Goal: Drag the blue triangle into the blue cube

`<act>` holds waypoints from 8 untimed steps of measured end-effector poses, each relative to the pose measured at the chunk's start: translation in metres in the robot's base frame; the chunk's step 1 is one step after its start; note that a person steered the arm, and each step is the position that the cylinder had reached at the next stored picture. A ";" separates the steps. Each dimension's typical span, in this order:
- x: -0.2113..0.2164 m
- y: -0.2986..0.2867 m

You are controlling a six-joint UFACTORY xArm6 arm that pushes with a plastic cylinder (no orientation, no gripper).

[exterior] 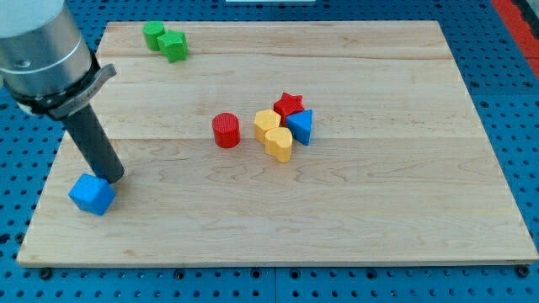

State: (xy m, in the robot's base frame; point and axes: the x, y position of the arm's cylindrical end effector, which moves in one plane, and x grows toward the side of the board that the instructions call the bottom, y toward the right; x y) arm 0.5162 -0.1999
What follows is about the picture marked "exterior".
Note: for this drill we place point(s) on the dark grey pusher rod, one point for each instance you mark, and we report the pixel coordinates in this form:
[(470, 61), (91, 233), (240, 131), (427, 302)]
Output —
[(91, 140)]

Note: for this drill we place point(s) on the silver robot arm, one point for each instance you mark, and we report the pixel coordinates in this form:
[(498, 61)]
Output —
[(48, 68)]

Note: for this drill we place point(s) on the blue cube block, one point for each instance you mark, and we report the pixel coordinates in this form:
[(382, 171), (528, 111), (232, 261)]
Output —
[(92, 194)]

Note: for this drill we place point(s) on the blue triangle block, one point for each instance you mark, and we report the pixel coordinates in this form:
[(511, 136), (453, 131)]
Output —
[(300, 125)]

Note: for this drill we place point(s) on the green cylinder block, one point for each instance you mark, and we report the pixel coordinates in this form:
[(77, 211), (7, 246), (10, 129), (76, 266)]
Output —
[(151, 30)]

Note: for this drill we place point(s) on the green star block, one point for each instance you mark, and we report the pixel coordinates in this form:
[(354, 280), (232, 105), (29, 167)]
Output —
[(173, 45)]

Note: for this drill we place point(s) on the red cylinder block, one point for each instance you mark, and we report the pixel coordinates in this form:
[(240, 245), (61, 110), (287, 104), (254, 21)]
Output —
[(226, 130)]

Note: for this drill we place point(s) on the wooden board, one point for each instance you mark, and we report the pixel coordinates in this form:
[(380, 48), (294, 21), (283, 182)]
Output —
[(399, 170)]

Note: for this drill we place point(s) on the yellow hexagon block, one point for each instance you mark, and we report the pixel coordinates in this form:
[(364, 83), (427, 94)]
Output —
[(265, 120)]

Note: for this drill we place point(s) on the yellow heart block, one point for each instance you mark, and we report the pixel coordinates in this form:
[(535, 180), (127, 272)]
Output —
[(278, 143)]

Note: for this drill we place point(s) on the red star block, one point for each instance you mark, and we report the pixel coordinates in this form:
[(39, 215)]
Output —
[(287, 105)]

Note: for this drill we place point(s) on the red strip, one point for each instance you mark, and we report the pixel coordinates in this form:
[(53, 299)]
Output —
[(522, 23)]

